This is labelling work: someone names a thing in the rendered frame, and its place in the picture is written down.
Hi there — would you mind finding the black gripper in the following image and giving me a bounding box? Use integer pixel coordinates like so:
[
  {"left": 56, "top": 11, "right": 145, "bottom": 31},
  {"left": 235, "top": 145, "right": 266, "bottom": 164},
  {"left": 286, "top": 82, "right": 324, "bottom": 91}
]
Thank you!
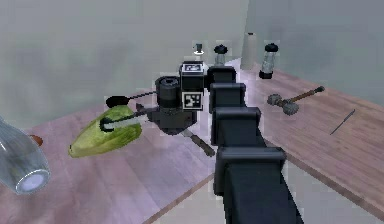
[{"left": 99, "top": 75, "right": 198, "bottom": 136}]

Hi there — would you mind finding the green lettuce head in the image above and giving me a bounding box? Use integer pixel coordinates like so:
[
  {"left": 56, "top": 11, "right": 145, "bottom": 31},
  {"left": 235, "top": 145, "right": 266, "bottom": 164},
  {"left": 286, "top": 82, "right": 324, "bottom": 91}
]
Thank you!
[{"left": 68, "top": 104, "right": 144, "bottom": 159}]

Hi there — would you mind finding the small red-brown round object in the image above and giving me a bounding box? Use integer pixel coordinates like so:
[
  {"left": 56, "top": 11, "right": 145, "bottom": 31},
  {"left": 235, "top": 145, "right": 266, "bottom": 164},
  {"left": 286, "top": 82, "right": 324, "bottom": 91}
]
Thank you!
[{"left": 29, "top": 134, "right": 45, "bottom": 148}]

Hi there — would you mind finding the clear glass vase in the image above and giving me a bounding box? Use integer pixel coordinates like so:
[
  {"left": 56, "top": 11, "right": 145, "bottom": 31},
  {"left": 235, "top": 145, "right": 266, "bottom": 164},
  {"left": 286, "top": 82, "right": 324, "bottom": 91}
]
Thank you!
[{"left": 0, "top": 115, "right": 52, "bottom": 196}]

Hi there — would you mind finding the black topped glass pepper mill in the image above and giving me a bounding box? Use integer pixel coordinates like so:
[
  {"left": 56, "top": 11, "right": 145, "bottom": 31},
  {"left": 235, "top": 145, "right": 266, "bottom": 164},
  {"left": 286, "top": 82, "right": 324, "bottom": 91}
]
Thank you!
[
  {"left": 213, "top": 43, "right": 230, "bottom": 67},
  {"left": 258, "top": 42, "right": 280, "bottom": 80}
]

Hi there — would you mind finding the thin black skewer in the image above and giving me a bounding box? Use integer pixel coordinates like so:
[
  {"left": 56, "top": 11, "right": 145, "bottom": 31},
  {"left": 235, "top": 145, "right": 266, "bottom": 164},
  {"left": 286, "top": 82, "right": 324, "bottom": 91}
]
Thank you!
[{"left": 329, "top": 108, "right": 357, "bottom": 136}]

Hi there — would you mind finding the brown handled steak knife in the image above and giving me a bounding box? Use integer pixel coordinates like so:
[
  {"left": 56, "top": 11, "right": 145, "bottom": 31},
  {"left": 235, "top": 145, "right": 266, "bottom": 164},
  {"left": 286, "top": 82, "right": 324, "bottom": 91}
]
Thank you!
[{"left": 180, "top": 128, "right": 217, "bottom": 158}]

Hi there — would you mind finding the brown handled grey scrub brush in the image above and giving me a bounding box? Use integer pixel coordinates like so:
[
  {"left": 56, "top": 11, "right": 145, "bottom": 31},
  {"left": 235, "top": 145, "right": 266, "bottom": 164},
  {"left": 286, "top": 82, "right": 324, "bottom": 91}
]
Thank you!
[{"left": 266, "top": 85, "right": 326, "bottom": 117}]

